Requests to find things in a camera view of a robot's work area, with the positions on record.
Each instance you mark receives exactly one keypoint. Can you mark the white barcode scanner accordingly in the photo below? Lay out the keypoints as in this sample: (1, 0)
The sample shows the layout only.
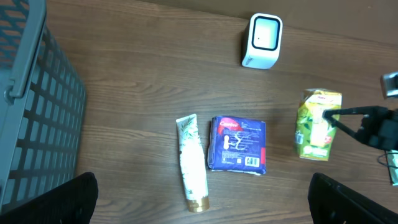
(261, 41)

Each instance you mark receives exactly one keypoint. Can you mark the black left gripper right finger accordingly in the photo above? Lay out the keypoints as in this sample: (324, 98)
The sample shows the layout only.
(332, 202)

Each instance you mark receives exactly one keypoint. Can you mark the white cream tube gold cap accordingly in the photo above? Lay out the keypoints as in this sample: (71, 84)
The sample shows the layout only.
(192, 164)

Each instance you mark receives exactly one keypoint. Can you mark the grey plastic mesh basket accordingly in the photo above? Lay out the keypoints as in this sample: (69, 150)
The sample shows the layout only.
(43, 103)

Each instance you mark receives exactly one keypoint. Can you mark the green tea carton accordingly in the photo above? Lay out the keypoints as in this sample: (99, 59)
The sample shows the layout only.
(314, 135)

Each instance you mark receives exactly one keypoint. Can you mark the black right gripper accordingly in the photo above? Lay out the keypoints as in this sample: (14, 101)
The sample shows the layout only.
(374, 126)

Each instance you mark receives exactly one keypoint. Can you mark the teal snack packet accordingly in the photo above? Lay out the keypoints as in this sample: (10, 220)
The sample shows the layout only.
(391, 157)

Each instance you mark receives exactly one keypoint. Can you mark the purple snack packet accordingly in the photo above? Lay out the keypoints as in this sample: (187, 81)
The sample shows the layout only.
(237, 145)

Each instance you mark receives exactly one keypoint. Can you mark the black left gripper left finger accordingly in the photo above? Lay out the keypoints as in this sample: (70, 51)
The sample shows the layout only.
(72, 202)

